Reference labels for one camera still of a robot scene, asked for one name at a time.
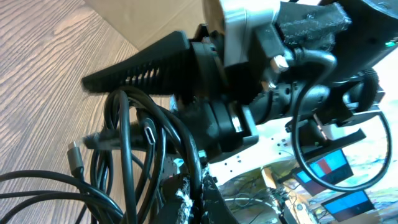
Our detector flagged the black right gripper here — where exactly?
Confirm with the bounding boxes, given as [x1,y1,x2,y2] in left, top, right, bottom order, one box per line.
[80,24,299,164]

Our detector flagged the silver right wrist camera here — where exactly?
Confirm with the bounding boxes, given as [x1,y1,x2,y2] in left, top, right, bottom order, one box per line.
[202,0,281,67]

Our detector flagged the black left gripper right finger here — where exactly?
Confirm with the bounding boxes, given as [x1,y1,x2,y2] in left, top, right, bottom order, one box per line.
[200,167,239,224]

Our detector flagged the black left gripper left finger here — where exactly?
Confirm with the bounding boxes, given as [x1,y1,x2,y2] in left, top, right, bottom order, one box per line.
[152,174,193,224]

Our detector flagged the black USB cable bundle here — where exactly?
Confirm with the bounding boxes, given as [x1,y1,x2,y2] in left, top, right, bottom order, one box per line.
[0,86,205,224]

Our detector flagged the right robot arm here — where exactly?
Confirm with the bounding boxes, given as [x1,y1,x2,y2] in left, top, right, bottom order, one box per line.
[82,0,397,162]

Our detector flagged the blue and red monitor screens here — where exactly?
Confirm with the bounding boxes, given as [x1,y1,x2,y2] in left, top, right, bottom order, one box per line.
[293,149,374,222]

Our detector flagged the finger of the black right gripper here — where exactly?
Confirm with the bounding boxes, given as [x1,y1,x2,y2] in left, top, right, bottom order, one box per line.
[82,124,187,153]

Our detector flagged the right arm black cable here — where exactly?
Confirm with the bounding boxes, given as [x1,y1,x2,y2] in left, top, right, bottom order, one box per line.
[284,46,393,193]

